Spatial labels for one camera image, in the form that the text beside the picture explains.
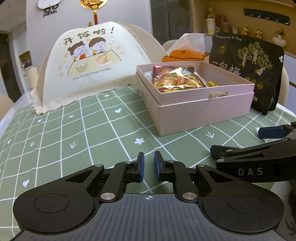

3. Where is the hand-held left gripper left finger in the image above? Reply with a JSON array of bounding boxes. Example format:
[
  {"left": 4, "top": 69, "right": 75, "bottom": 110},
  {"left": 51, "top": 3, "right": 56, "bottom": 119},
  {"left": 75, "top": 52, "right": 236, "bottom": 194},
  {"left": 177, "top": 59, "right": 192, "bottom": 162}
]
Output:
[{"left": 58, "top": 152, "right": 145, "bottom": 204}]

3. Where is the green checked tablecloth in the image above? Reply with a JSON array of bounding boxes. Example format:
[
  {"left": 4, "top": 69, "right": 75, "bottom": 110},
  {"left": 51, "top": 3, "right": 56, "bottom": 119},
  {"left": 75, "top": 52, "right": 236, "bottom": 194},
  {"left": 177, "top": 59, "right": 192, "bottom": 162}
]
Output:
[{"left": 0, "top": 83, "right": 296, "bottom": 209}]

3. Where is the dark red snack packet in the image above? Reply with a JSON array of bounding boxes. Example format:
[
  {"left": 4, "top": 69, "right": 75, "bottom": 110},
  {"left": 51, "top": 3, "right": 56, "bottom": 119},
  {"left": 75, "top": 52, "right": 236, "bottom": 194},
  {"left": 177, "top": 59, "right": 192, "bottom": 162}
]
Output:
[{"left": 152, "top": 65, "right": 207, "bottom": 90}]

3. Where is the white cloud wall ornament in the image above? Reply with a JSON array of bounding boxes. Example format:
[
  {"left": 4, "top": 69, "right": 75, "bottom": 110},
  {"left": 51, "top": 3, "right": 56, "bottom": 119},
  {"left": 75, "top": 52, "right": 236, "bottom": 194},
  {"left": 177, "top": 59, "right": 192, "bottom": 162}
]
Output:
[{"left": 37, "top": 0, "right": 63, "bottom": 18}]

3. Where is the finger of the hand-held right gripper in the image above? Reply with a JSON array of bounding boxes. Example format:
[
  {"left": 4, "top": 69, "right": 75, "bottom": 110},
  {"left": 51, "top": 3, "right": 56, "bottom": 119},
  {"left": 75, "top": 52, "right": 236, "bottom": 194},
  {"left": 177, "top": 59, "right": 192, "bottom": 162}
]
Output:
[
  {"left": 210, "top": 138, "right": 296, "bottom": 161},
  {"left": 258, "top": 123, "right": 296, "bottom": 139}
]

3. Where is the orange tissue box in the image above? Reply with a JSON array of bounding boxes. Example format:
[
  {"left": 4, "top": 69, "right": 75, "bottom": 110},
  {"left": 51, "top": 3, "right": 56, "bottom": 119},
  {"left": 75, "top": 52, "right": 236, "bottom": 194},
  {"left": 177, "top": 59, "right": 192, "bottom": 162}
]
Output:
[{"left": 161, "top": 49, "right": 210, "bottom": 63}]

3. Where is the pink cardboard box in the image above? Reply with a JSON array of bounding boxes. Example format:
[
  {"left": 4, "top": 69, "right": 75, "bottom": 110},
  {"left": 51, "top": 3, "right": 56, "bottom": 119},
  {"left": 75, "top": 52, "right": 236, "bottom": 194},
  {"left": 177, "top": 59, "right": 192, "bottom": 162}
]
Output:
[{"left": 136, "top": 61, "right": 255, "bottom": 137}]

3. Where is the dark door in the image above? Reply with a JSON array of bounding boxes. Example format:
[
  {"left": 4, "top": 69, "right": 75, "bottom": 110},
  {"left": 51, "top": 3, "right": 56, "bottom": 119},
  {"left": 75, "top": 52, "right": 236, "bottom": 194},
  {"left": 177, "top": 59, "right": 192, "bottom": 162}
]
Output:
[{"left": 0, "top": 32, "right": 22, "bottom": 105}]

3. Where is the yellow figurine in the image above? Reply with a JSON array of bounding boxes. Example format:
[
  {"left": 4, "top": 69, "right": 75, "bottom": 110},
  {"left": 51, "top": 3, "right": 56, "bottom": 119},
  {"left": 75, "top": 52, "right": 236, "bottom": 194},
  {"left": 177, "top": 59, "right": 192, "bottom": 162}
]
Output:
[{"left": 205, "top": 7, "right": 216, "bottom": 35}]

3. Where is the printed mesh food cover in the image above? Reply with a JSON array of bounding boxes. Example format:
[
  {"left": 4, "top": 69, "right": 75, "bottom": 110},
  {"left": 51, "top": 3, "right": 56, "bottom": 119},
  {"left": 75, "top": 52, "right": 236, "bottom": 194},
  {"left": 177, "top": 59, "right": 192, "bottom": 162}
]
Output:
[{"left": 31, "top": 20, "right": 166, "bottom": 115}]

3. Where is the black wall rack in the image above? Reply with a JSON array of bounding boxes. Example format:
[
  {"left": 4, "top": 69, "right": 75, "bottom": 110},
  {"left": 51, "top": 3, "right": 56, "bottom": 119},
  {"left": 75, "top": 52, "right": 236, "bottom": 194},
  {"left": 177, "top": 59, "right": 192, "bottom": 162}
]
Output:
[{"left": 243, "top": 8, "right": 290, "bottom": 25}]

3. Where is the dark glass cabinet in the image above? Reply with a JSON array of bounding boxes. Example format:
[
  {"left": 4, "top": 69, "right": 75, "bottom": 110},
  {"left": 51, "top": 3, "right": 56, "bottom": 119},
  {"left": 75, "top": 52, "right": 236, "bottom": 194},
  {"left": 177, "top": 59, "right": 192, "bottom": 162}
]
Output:
[{"left": 150, "top": 0, "right": 192, "bottom": 42}]

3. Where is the black snack bag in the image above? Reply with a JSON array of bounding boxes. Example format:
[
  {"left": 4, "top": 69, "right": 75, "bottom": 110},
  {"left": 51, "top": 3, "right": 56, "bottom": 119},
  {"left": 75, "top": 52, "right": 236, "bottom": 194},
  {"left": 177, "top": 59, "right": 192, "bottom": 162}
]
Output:
[{"left": 209, "top": 31, "right": 285, "bottom": 116}]

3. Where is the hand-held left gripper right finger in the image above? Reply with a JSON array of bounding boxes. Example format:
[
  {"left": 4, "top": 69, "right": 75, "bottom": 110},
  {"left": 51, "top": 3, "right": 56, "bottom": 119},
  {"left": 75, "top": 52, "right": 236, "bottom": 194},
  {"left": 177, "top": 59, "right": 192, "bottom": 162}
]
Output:
[{"left": 154, "top": 151, "right": 237, "bottom": 204}]

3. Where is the white tissue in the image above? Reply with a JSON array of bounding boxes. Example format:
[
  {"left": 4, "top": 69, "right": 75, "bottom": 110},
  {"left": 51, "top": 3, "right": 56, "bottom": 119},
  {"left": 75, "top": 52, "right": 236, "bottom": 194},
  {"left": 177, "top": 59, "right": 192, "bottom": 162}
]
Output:
[{"left": 166, "top": 33, "right": 206, "bottom": 56}]

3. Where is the red knot wall ornament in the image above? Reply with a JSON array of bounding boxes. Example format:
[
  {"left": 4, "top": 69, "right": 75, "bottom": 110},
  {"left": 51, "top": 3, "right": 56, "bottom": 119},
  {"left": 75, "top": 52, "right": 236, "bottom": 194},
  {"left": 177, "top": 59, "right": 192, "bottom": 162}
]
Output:
[{"left": 80, "top": 0, "right": 108, "bottom": 24}]

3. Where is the white vase with plant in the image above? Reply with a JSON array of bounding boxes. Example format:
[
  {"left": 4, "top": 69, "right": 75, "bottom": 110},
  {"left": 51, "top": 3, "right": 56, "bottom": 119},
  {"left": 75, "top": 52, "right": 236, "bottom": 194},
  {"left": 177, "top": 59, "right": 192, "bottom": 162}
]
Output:
[{"left": 272, "top": 28, "right": 287, "bottom": 47}]

